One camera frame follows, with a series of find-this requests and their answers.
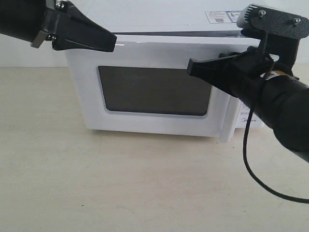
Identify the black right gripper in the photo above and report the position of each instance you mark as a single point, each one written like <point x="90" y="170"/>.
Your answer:
<point x="268" y="88"/>

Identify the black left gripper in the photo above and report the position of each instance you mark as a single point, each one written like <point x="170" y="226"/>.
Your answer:
<point x="31" y="21"/>

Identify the white microwave door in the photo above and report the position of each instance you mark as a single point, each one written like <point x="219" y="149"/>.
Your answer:
<point x="143" y="86"/>

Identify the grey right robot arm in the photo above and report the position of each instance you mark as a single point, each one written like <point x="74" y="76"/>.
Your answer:
<point x="304" y="154"/>

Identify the white microwave oven body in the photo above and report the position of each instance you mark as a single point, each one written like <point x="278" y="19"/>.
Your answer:
<point x="173" y="18"/>

